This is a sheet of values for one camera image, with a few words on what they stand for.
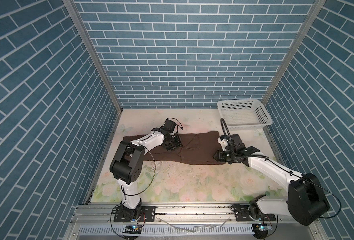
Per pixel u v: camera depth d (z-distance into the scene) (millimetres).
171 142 823
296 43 843
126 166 494
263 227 716
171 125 784
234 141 680
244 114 1195
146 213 738
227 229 705
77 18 735
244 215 735
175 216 739
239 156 623
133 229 722
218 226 707
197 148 963
